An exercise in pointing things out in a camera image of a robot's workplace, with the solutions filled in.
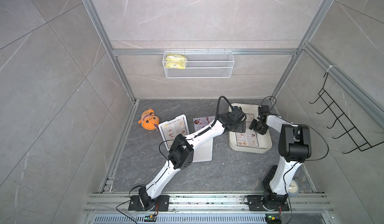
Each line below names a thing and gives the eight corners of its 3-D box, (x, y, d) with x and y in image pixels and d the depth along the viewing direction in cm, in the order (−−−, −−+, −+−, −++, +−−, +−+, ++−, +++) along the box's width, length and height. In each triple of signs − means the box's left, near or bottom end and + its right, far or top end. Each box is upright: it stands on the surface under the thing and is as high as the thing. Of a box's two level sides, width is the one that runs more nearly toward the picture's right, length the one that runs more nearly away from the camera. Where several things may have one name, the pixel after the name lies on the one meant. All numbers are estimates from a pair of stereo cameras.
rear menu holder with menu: (167, 150, 94) (161, 133, 78) (163, 143, 98) (156, 126, 81) (189, 137, 101) (188, 118, 84) (184, 130, 104) (182, 112, 88)
